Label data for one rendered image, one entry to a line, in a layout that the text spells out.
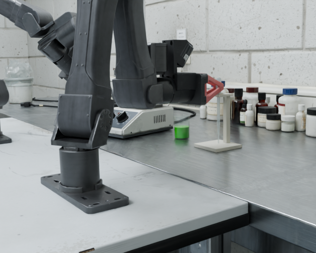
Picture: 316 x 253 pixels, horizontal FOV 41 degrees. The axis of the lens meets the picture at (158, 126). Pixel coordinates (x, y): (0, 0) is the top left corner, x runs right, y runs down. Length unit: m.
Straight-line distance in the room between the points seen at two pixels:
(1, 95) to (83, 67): 0.57
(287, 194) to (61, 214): 0.34
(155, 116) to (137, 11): 0.47
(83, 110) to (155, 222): 0.21
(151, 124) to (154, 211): 0.60
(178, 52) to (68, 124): 0.32
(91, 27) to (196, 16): 1.11
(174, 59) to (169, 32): 1.02
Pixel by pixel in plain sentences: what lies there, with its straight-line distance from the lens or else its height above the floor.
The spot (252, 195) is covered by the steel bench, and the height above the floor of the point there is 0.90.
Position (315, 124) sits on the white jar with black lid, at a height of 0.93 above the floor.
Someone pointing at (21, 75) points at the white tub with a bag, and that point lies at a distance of 2.19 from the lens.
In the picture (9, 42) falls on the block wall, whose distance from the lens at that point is 3.62.
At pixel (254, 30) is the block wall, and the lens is 1.55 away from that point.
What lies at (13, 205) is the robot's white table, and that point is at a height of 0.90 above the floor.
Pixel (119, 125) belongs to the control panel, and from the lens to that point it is 1.15.
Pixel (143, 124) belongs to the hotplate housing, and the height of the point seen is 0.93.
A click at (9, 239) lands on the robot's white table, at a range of 0.57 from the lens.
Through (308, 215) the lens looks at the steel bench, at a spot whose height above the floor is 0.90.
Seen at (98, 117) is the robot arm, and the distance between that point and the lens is 0.67.
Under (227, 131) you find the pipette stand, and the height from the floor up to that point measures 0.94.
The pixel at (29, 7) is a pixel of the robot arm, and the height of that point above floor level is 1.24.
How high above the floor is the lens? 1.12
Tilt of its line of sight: 9 degrees down
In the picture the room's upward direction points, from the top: 1 degrees counter-clockwise
